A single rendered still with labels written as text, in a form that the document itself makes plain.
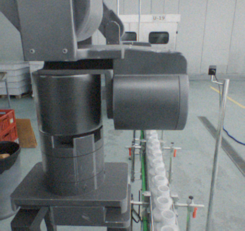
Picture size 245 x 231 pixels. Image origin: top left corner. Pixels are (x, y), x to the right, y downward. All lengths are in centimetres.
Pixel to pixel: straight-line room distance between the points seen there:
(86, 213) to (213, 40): 1076
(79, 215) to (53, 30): 15
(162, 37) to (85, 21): 480
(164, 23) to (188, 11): 574
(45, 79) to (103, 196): 11
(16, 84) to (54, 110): 733
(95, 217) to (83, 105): 10
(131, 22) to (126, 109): 480
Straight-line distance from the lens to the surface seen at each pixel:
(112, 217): 23
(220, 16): 1099
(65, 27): 16
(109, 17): 62
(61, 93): 18
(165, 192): 80
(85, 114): 19
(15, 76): 748
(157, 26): 496
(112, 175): 24
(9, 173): 244
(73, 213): 22
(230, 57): 1116
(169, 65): 18
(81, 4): 17
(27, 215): 26
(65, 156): 20
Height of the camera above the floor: 162
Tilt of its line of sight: 17 degrees down
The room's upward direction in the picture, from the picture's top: straight up
